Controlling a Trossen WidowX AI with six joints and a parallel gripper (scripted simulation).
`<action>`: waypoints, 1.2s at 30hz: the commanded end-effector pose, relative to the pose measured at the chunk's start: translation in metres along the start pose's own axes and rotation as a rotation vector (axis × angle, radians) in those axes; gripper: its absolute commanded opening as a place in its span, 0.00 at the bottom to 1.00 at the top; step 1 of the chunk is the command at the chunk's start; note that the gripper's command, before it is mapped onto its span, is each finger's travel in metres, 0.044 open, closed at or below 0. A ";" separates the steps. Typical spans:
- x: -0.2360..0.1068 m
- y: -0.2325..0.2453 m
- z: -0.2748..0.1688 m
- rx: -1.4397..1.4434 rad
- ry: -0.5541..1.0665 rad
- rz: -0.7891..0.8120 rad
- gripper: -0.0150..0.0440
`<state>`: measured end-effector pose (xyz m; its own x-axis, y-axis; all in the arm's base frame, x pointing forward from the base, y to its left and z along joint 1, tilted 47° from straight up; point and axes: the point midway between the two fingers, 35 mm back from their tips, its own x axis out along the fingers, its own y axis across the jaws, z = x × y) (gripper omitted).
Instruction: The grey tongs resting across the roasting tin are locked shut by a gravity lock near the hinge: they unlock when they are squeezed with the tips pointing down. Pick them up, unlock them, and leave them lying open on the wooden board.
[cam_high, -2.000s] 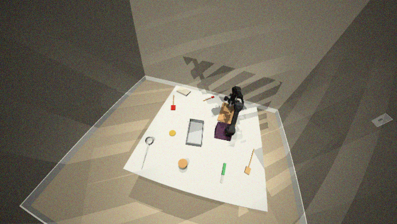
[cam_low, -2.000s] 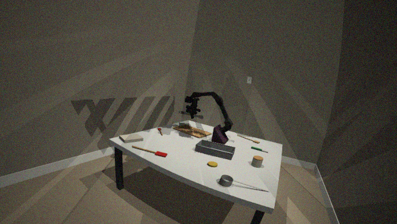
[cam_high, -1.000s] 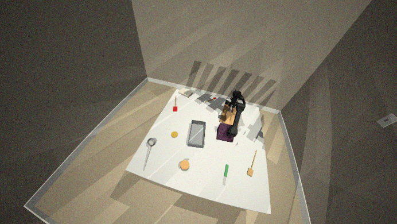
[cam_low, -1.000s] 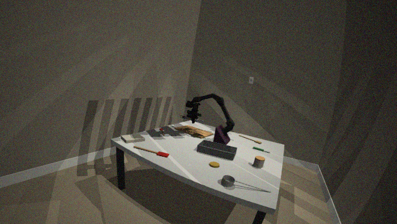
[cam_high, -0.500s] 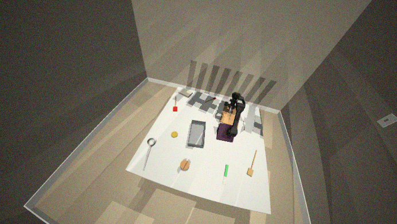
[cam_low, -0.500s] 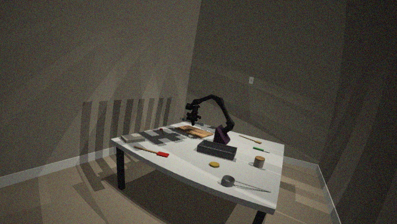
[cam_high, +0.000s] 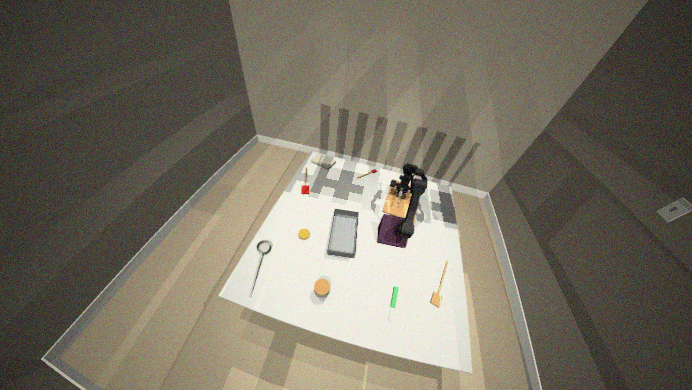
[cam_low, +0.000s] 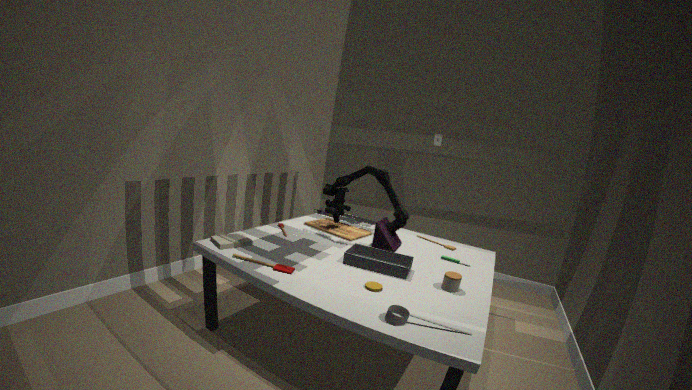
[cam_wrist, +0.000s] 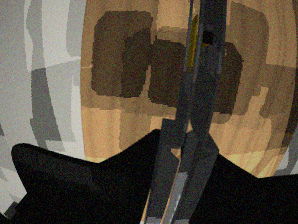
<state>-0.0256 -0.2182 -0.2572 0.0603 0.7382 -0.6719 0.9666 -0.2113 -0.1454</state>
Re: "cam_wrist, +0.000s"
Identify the wooden cutting board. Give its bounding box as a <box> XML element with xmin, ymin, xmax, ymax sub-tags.
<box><xmin>80</xmin><ymin>0</ymin><xmax>298</xmax><ymax>179</ymax></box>

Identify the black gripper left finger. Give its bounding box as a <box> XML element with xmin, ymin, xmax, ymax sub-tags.
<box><xmin>11</xmin><ymin>129</ymin><xmax>160</xmax><ymax>224</ymax></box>

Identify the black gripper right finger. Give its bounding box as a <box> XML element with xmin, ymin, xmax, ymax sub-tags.
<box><xmin>188</xmin><ymin>153</ymin><xmax>298</xmax><ymax>224</ymax></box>

